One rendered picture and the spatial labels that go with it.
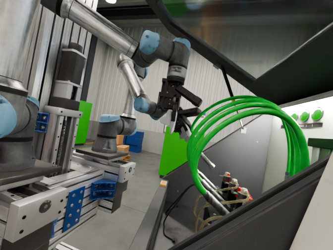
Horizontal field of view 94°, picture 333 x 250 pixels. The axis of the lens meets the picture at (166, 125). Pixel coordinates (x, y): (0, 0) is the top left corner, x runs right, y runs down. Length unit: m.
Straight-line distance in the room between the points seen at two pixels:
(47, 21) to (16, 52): 0.43
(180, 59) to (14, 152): 0.61
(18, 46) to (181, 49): 0.46
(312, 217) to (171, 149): 3.67
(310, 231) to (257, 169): 0.72
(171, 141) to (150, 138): 3.75
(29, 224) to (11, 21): 0.50
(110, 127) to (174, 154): 3.03
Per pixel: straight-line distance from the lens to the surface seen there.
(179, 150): 3.88
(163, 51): 0.61
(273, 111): 0.39
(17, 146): 0.66
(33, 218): 0.60
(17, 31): 0.55
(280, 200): 0.30
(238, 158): 0.96
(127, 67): 0.99
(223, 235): 0.29
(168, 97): 0.59
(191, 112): 0.76
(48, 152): 0.87
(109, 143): 0.99
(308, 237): 0.30
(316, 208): 0.30
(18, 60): 0.55
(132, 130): 1.09
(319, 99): 0.74
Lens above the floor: 1.24
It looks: 1 degrees up
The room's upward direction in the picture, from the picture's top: 10 degrees clockwise
